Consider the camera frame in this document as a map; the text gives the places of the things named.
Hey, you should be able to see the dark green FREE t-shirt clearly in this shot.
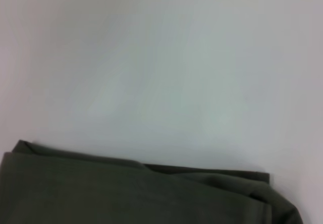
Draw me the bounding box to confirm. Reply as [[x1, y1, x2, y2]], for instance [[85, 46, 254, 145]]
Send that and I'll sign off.
[[0, 139, 304, 224]]

